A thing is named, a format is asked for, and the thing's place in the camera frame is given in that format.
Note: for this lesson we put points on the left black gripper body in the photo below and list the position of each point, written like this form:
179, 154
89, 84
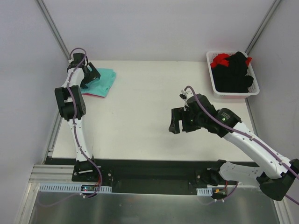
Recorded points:
88, 74

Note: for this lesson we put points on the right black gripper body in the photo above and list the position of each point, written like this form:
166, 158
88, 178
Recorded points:
185, 120

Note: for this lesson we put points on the teal t shirt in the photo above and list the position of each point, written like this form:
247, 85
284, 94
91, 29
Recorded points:
102, 85

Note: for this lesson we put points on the pink t shirt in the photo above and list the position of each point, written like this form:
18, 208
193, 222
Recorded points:
92, 95

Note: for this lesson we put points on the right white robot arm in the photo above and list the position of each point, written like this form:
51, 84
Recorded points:
274, 174

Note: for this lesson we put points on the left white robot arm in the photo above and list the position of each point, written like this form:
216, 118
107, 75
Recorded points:
72, 109

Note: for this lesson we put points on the black t shirt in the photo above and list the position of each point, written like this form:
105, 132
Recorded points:
233, 78

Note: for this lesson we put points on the red t shirt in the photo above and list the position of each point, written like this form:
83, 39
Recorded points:
220, 59

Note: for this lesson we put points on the left aluminium frame post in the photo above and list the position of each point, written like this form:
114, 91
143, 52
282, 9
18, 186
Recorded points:
53, 28

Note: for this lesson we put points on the aluminium frame post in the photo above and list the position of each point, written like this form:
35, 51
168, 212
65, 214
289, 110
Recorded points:
53, 28
263, 25

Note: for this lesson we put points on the right grey cable duct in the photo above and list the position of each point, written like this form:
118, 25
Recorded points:
204, 191

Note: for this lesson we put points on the grey cable duct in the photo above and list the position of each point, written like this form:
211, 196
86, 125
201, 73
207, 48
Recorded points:
67, 188
204, 191

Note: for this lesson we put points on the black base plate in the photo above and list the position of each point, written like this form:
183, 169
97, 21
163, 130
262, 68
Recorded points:
141, 176

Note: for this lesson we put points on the right aluminium frame post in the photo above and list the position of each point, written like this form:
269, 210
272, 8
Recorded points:
263, 25

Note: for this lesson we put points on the aluminium front rail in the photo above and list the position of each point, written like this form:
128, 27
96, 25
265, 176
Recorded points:
51, 174

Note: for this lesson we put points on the left grey cable duct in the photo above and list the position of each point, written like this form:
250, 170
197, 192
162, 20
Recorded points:
67, 188

